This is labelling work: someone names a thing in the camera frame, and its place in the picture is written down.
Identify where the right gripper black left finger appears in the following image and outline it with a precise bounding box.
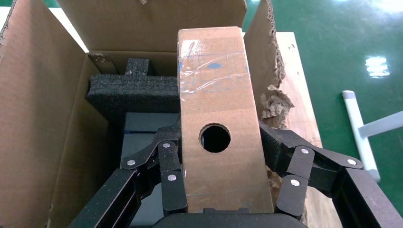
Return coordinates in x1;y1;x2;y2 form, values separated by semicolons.
67;124;189;228

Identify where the big open cardboard box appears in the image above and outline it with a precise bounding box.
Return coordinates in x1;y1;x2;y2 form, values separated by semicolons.
0;0;295;228

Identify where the wooden board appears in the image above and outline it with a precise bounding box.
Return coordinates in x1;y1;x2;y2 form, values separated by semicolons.
268;31;344;228

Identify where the grey floor stand bar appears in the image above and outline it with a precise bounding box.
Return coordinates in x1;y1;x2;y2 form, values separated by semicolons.
359;111;403;138

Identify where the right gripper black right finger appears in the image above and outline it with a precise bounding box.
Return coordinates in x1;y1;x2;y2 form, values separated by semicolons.
259;121;403;228

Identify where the dark grey inner slab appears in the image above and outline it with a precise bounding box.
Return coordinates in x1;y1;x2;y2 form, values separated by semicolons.
121;113;182;228

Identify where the small cardboard box with hole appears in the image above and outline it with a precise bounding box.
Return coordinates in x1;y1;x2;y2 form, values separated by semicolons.
177;27;275;215

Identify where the black foam block with bump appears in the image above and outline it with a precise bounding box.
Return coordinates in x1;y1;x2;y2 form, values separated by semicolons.
86;57;181;124

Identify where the white floor stand tube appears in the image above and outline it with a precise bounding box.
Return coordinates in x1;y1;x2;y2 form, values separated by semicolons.
342;90;382;183

